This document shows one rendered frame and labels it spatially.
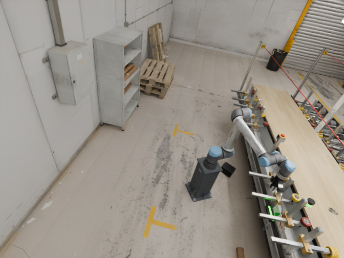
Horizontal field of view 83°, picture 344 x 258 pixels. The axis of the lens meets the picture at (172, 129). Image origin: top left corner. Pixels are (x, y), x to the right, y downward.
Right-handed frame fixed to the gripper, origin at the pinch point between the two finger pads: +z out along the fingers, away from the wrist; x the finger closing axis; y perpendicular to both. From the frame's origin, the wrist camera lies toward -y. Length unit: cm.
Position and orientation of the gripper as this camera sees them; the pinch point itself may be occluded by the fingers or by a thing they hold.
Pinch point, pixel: (271, 191)
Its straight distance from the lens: 218.4
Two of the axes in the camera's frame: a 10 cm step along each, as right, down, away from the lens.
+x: -9.8, -1.9, -0.1
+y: 1.1, -6.2, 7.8
